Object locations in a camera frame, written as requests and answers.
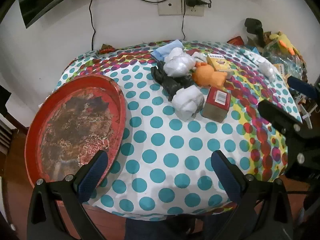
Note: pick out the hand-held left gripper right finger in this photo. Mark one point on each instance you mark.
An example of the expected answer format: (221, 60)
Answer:
(223, 170)

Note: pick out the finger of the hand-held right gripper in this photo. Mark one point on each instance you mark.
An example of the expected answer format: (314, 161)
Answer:
(275, 112)
(298, 82)

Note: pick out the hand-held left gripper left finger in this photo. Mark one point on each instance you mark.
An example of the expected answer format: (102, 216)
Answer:
(93, 170)

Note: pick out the red round tray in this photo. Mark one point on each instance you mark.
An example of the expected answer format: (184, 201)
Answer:
(75, 120)

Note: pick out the red box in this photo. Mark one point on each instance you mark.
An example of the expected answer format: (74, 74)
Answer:
(216, 105)

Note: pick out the yellow box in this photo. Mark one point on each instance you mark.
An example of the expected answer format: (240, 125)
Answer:
(220, 63)

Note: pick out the orange plush toy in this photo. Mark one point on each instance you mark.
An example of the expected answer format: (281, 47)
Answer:
(207, 76)

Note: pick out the small yellow carton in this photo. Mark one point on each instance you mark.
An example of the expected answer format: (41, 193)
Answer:
(279, 68)

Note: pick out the small white sock ball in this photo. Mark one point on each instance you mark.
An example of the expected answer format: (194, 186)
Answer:
(266, 68)

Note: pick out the polka-dot tablecloth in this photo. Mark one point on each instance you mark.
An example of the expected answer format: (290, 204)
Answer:
(160, 135)

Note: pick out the red foil packet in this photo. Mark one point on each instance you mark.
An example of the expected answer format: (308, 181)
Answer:
(236, 40)

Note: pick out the brown slatted furniture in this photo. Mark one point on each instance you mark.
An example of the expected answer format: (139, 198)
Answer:
(4, 136)

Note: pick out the red snack wrapper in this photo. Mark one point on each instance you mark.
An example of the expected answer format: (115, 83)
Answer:
(106, 48)

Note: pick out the black angled plug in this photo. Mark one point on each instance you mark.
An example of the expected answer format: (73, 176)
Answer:
(203, 3)

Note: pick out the light blue cloth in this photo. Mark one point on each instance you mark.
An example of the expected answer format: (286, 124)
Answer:
(165, 50)

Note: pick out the black curved television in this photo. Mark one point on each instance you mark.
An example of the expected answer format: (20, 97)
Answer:
(50, 0)

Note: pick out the white wall power socket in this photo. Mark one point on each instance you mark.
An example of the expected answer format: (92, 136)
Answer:
(195, 11)

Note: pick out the white coax wall plate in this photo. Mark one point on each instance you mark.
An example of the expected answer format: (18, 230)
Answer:
(170, 5)

